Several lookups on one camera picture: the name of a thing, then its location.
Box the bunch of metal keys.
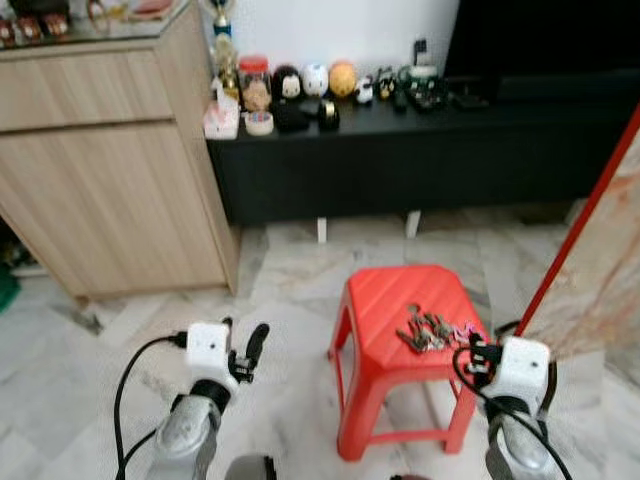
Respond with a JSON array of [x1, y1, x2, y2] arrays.
[[396, 304, 482, 354]]

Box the red plastic stool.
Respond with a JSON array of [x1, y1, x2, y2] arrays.
[[329, 264, 492, 462]]

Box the red-edged marble pattern board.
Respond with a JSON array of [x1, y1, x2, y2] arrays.
[[514, 104, 640, 363]]

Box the black low tv console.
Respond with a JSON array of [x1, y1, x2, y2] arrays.
[[207, 72, 640, 244]]

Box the light wooden cabinet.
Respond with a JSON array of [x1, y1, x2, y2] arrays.
[[0, 0, 240, 302]]

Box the pink white tissue box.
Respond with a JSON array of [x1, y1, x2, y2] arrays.
[[202, 94, 242, 140]]

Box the black round speaker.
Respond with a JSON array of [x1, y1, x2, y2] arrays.
[[316, 99, 342, 133]]

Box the clear jar red lid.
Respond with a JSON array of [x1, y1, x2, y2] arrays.
[[238, 54, 274, 114]]

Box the black-haired round figurine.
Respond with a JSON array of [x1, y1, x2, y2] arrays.
[[272, 64, 305, 104]]

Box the white round figurine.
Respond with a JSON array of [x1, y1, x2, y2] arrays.
[[303, 62, 331, 99]]

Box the gold trophy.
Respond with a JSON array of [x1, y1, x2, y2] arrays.
[[204, 0, 242, 102]]

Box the small panda figurine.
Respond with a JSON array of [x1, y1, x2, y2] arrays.
[[356, 76, 376, 107]]

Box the orange egg-shaped figurine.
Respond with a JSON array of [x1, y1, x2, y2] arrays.
[[329, 59, 359, 100]]

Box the small black yellow figurine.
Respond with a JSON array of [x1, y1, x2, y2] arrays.
[[376, 67, 398, 102]]

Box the black television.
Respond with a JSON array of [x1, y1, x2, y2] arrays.
[[443, 0, 640, 83]]

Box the pink dish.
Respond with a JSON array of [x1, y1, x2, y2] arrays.
[[124, 0, 178, 22]]

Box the brown ornaments on cabinet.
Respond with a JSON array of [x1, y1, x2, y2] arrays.
[[0, 0, 73, 47]]

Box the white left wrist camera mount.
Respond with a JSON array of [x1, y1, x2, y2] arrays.
[[185, 321, 234, 384]]

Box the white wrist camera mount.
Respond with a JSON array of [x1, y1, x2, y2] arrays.
[[496, 336, 552, 402], [185, 321, 234, 384]]

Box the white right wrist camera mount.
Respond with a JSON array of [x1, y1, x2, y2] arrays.
[[496, 336, 552, 402]]

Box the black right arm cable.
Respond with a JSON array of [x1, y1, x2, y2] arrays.
[[451, 346, 574, 480]]

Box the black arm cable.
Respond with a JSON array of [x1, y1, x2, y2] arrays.
[[112, 334, 190, 480], [451, 346, 574, 480]]

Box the black curved floor cable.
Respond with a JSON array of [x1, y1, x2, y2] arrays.
[[545, 360, 559, 412]]

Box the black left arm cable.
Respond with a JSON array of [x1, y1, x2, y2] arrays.
[[112, 334, 190, 480]]

